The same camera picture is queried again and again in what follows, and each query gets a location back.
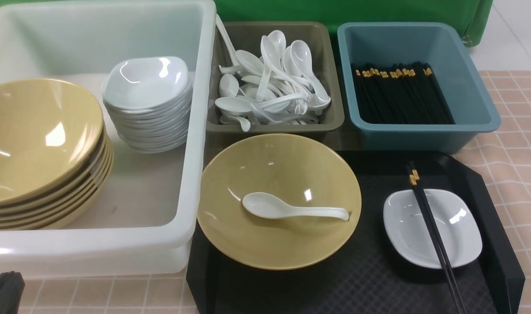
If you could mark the black serving tray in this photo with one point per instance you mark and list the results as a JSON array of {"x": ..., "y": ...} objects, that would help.
[{"x": 367, "y": 275}]

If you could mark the olive green spoon bin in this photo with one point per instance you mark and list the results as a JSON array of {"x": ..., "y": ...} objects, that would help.
[{"x": 246, "y": 36}]

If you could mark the blue chopstick bin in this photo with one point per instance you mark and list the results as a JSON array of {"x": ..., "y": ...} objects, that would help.
[{"x": 388, "y": 43}]

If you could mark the yellow noodle bowl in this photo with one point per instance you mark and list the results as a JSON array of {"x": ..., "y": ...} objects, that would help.
[{"x": 298, "y": 170}]

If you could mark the pile of white spoons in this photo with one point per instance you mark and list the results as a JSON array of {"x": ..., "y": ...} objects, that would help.
[{"x": 279, "y": 87}]

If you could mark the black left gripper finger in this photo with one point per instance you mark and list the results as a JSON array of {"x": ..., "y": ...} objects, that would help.
[{"x": 11, "y": 289}]

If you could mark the pile of black chopsticks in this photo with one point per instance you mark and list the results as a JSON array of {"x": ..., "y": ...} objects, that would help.
[{"x": 402, "y": 94}]

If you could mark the large white plastic tub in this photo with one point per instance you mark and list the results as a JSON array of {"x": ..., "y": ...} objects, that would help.
[{"x": 143, "y": 218}]

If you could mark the black chopstick pair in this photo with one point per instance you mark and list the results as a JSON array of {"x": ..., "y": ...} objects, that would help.
[{"x": 435, "y": 237}]

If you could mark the white square sauce dish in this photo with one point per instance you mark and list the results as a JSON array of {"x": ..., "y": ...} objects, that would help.
[{"x": 407, "y": 231}]

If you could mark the stack of white square dishes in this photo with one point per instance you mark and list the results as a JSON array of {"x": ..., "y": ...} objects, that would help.
[{"x": 149, "y": 102}]

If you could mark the stack of yellow bowls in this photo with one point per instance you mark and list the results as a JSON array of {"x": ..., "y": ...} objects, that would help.
[{"x": 55, "y": 154}]

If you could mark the white ceramic soup spoon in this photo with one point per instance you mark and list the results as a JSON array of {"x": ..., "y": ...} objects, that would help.
[{"x": 268, "y": 206}]

